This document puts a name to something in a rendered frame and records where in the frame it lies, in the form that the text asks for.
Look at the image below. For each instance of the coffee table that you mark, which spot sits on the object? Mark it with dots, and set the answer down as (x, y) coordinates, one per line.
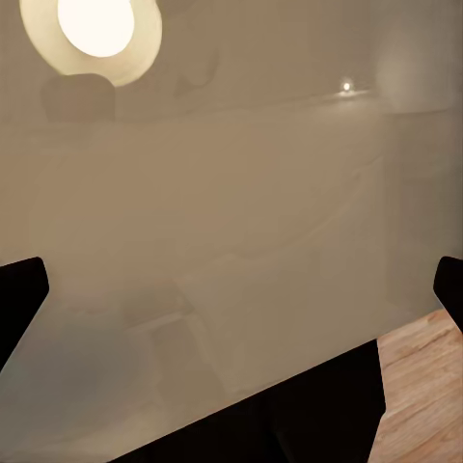
(224, 194)

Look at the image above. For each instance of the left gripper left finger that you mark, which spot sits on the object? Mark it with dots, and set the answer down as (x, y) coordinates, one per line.
(23, 287)

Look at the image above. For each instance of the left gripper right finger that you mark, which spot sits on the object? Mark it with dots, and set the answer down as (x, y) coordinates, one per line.
(448, 286)

